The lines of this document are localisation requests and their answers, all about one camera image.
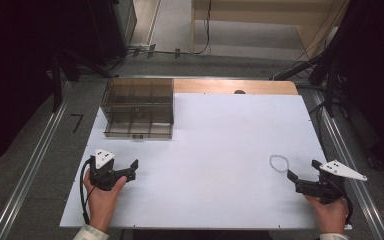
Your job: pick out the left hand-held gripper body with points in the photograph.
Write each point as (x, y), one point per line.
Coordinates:
(101, 173)

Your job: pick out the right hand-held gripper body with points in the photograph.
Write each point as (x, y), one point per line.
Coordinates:
(326, 190)

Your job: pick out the black curtain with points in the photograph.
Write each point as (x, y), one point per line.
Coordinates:
(13, 66)
(376, 66)

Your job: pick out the power strip with plugs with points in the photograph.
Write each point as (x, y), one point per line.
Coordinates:
(151, 50)

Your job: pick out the long aluminium floor rail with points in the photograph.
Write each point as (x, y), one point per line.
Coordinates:
(33, 160)
(353, 166)

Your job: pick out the transparent brown drawer box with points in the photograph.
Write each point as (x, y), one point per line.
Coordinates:
(138, 110)

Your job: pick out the white table cover board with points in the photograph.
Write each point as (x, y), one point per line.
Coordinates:
(213, 160)

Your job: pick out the beige wooden shelf unit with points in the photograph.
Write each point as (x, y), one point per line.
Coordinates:
(246, 20)

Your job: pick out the person's right hand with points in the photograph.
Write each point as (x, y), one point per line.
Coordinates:
(330, 216)

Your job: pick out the person's left hand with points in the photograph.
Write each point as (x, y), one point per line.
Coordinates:
(101, 205)

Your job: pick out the black metal stand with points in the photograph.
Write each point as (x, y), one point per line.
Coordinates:
(300, 68)

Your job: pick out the grey cabinet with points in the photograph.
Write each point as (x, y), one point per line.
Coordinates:
(126, 20)

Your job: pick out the dark round table grommet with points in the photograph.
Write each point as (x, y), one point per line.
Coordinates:
(239, 92)

